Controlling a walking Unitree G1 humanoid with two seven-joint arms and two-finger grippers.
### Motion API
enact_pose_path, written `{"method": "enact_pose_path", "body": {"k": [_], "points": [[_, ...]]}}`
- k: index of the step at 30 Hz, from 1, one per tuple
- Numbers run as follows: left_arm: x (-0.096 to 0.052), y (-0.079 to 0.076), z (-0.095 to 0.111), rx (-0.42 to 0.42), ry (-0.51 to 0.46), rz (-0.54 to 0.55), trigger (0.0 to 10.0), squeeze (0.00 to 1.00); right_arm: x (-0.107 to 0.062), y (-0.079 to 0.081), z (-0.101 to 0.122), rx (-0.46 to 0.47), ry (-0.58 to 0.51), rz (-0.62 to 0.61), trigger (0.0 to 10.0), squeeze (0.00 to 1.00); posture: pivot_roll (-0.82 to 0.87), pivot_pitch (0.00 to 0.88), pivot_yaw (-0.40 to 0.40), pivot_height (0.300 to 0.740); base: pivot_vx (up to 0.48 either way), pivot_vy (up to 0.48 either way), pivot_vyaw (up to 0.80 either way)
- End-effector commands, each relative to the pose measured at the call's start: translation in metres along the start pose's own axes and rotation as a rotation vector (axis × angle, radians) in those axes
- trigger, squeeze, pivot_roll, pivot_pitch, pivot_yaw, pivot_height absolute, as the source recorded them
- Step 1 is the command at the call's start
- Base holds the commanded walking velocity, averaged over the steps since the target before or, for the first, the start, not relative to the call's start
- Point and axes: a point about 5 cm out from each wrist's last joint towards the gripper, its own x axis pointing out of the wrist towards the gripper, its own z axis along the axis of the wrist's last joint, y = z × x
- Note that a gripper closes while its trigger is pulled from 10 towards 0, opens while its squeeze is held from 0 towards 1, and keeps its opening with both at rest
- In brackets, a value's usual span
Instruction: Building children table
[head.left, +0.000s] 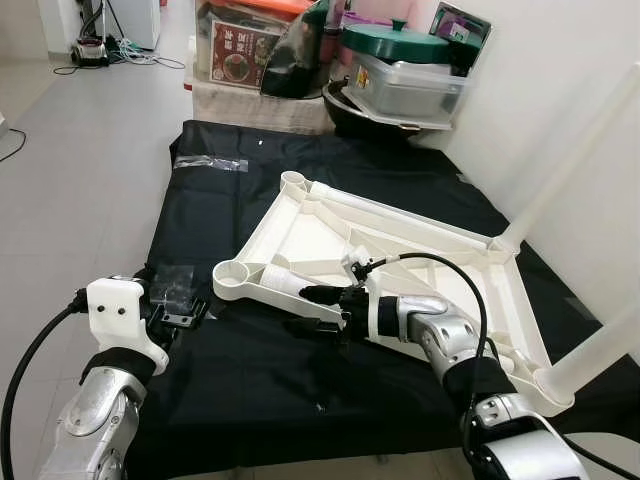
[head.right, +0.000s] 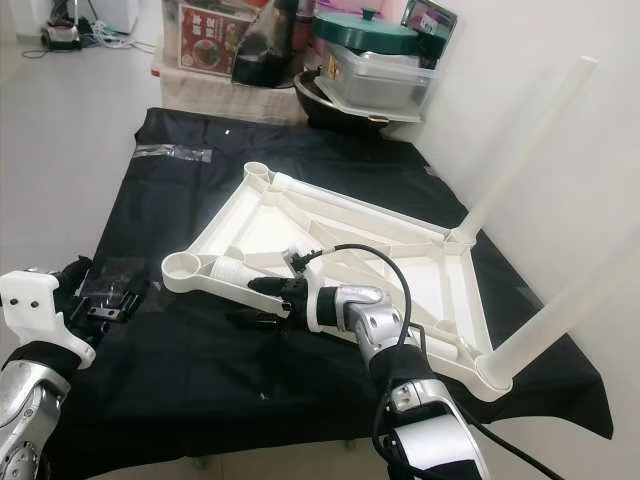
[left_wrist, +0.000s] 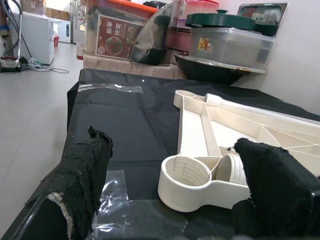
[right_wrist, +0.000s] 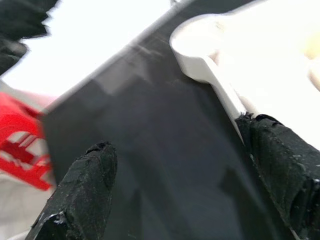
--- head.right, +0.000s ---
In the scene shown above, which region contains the white plastic children table top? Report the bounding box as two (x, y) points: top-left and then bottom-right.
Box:
(160, 160), (521, 403)

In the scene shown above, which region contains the clear tape cross patch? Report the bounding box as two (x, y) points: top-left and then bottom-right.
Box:
(75, 258), (146, 306)

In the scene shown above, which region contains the black plastic table cloth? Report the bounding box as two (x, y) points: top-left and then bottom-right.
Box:
(45, 105), (613, 479)

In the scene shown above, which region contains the clear tape strip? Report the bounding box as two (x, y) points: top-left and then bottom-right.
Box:
(132, 143), (213, 163)

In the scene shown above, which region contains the beige cloth cover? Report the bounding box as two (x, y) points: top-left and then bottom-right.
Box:
(155, 70), (306, 126)

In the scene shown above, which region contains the clear plastic storage box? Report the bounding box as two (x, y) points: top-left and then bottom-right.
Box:
(325, 45), (436, 116)

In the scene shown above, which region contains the black shiny bag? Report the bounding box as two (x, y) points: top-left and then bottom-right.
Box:
(232, 0), (301, 89)

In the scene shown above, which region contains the garment steamer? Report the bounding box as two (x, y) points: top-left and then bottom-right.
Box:
(42, 0), (83, 51)

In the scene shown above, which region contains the clear storage box orange lid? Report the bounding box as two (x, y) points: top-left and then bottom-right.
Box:
(160, 0), (261, 79)

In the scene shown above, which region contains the white appliance cabinet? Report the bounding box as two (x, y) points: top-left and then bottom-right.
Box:
(75, 0), (141, 36)

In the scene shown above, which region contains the dark printed carton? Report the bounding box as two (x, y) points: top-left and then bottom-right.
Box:
(400, 0), (458, 66)

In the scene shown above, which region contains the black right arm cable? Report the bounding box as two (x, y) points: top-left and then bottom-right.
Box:
(305, 243), (566, 480)

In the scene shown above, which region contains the black power cable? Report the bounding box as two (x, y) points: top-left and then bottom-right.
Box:
(20, 42), (161, 61)

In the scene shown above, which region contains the white cable bundle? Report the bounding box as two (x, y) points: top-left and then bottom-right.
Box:
(82, 25), (126, 51)

